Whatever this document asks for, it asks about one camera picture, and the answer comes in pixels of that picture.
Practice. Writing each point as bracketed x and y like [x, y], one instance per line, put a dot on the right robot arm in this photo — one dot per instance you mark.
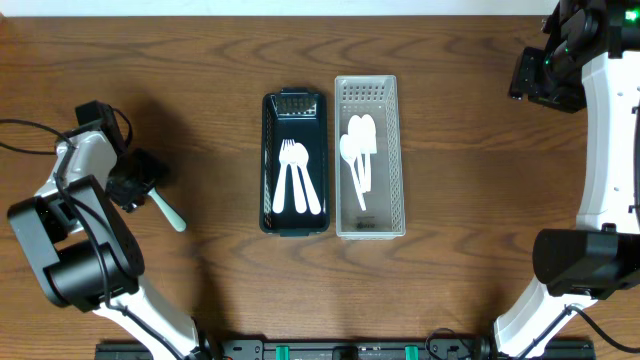
[590, 63]

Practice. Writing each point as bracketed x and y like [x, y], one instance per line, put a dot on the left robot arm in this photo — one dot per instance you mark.
[80, 249]

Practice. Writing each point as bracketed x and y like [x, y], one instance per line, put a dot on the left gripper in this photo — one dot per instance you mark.
[135, 185]

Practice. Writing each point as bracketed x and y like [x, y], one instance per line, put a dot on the white plastic spoon group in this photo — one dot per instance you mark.
[302, 158]

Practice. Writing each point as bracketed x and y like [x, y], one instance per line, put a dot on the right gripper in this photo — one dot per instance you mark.
[531, 82]

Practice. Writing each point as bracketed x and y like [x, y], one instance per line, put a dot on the white plastic fork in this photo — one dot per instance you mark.
[172, 216]
[279, 194]
[300, 202]

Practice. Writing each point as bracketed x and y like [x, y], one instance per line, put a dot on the clear plastic basket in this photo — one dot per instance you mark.
[384, 217]

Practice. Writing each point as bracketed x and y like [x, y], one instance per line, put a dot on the dark green plastic basket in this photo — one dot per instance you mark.
[299, 114]

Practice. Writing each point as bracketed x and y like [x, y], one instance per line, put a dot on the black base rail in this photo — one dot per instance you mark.
[436, 348]

